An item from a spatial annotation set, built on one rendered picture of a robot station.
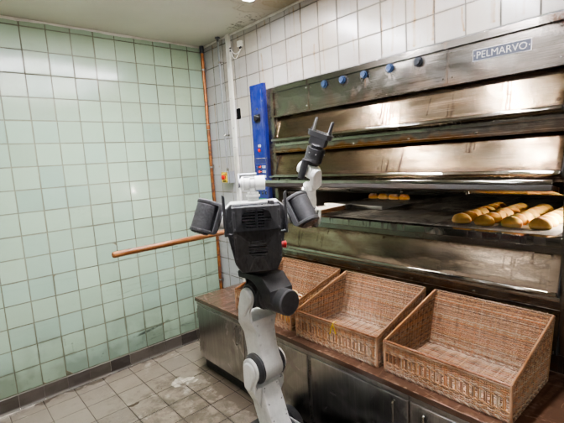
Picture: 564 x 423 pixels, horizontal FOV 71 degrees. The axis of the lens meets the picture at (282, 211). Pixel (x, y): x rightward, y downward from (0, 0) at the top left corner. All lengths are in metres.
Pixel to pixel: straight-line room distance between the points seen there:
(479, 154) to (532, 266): 0.56
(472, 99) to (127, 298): 2.79
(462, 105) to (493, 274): 0.82
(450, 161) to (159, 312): 2.59
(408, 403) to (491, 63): 1.56
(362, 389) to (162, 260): 2.07
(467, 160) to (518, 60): 0.47
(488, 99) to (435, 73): 0.31
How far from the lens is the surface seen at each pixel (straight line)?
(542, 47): 2.09
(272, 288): 1.74
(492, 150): 2.11
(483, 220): 2.30
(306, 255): 2.88
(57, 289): 3.32
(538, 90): 2.06
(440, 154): 2.21
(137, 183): 3.40
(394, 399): 2.01
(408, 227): 2.32
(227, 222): 1.74
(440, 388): 1.92
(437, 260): 2.28
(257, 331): 1.91
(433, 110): 2.22
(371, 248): 2.49
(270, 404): 2.06
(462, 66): 2.20
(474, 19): 2.20
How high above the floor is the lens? 1.58
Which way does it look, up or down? 7 degrees down
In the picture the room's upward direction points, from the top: 3 degrees counter-clockwise
